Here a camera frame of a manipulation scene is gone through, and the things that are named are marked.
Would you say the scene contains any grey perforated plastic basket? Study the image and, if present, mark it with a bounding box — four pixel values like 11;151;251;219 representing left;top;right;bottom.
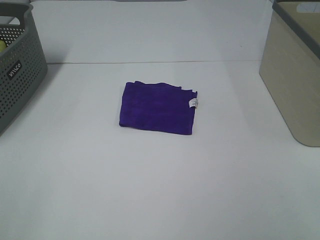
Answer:
0;1;48;132

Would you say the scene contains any purple towel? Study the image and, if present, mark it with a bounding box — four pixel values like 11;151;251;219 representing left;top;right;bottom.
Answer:
119;81;198;136

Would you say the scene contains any beige basket with grey rim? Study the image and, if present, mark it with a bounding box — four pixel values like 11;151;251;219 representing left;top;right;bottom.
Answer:
259;0;320;147

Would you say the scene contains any yellow-green item in basket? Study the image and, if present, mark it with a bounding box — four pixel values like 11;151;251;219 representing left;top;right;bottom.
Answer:
0;40;7;52

